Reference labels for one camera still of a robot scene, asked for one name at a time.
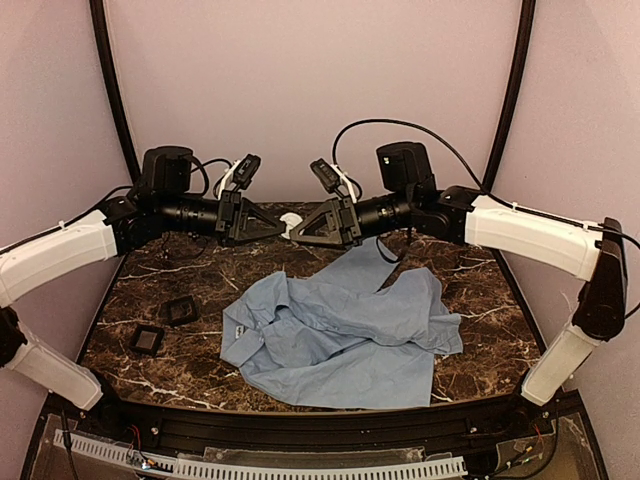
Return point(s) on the far black square tray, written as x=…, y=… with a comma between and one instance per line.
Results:
x=179, y=311

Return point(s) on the white slotted cable duct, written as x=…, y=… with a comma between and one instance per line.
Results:
x=215, y=463

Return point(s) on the black front table rail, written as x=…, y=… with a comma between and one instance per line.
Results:
x=470, y=426

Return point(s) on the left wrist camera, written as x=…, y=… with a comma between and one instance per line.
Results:
x=238, y=176

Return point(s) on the black square tray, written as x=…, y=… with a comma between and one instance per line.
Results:
x=146, y=340
x=179, y=311

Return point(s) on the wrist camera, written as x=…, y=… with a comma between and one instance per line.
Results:
x=335, y=181
x=238, y=176

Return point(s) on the left black frame post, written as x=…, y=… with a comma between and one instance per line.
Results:
x=112, y=87

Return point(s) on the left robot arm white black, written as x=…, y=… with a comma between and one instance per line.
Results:
x=159, y=201

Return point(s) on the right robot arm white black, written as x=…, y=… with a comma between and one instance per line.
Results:
x=592, y=252

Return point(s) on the right black frame post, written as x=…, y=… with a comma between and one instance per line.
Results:
x=511, y=95

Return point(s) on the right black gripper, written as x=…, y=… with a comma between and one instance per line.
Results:
x=348, y=222

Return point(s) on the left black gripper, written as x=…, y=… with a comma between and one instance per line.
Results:
x=228, y=216

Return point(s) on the near black square tray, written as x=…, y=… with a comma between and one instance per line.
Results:
x=146, y=340

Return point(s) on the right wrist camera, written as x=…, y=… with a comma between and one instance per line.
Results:
x=335, y=181

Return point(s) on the black frame post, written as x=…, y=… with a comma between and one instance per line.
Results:
x=511, y=95
x=112, y=87

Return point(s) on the light blue shirt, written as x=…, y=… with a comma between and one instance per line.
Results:
x=343, y=338

